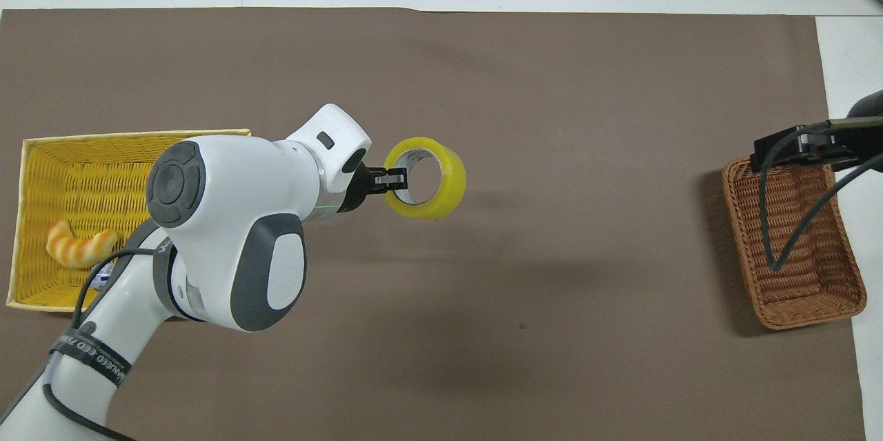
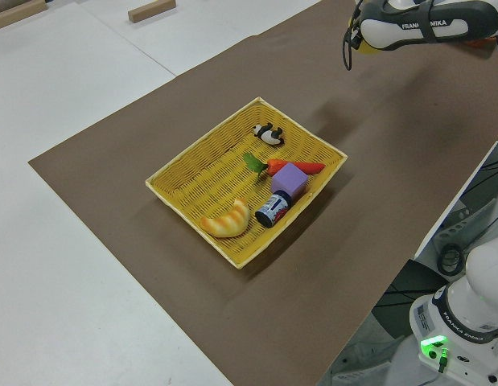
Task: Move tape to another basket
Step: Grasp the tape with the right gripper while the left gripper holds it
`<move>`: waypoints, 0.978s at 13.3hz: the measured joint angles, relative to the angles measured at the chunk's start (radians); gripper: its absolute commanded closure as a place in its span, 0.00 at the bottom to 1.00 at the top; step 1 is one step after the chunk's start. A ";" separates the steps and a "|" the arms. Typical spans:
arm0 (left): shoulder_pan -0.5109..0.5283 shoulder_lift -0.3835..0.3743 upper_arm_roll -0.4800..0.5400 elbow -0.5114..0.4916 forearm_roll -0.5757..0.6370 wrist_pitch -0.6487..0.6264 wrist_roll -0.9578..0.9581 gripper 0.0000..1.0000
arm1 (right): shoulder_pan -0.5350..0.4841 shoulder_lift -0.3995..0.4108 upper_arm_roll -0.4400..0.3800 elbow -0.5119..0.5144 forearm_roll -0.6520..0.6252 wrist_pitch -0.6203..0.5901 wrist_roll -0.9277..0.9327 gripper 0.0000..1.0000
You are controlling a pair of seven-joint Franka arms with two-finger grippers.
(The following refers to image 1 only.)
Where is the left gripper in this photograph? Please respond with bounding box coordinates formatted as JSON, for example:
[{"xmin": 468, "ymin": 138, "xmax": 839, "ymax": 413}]
[{"xmin": 338, "ymin": 164, "xmax": 379, "ymax": 215}]

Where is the yellow tape roll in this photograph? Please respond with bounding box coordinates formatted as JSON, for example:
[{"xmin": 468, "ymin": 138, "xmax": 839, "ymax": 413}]
[{"xmin": 382, "ymin": 137, "xmax": 467, "ymax": 220}]

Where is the brown wicker basket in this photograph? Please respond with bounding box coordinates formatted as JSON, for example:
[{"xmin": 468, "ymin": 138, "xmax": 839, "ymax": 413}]
[{"xmin": 722, "ymin": 156, "xmax": 868, "ymax": 331}]

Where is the yellow woven basket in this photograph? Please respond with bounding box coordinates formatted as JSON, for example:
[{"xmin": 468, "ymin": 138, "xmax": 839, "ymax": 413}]
[{"xmin": 6, "ymin": 128, "xmax": 252, "ymax": 311}]

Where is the striped toy croissant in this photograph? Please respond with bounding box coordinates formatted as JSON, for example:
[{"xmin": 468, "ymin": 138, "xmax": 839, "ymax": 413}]
[{"xmin": 46, "ymin": 219, "xmax": 119, "ymax": 269}]

